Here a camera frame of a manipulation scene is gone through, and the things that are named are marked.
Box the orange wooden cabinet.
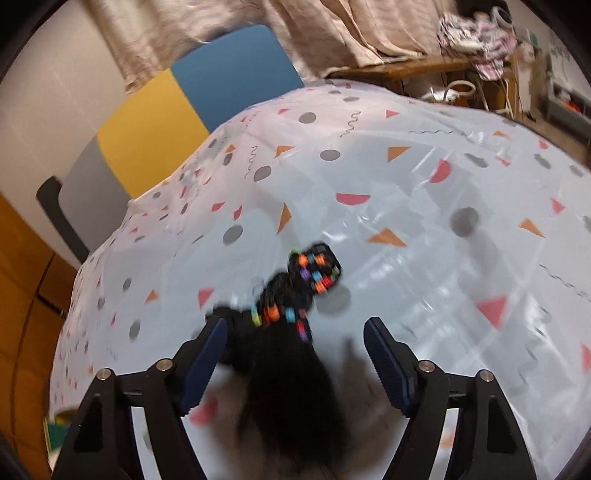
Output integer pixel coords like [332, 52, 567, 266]
[0, 191, 90, 480]

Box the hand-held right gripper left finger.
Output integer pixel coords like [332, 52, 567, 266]
[51, 318, 229, 480]

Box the beige curtain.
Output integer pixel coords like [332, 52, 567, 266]
[83, 0, 458, 88]

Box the green item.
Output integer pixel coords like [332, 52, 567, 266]
[44, 413, 70, 450]

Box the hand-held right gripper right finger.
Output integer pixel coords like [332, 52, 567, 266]
[363, 316, 539, 480]

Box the grey yellow blue chair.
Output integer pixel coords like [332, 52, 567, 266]
[36, 24, 305, 264]

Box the black knitted scrunchie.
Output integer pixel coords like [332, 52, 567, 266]
[215, 305, 252, 370]

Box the wooden desk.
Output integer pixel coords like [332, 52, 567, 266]
[323, 58, 518, 114]

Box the pile of clothes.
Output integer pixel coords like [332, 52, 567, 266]
[436, 11, 518, 79]

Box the white cable loop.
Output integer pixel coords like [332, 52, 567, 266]
[429, 80, 476, 102]

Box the patterned plastic tablecloth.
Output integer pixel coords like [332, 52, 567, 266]
[48, 78, 591, 480]

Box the black wig with coloured beads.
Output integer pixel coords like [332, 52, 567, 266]
[231, 243, 352, 480]

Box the white cabinet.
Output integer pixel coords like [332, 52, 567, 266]
[547, 46, 591, 134]

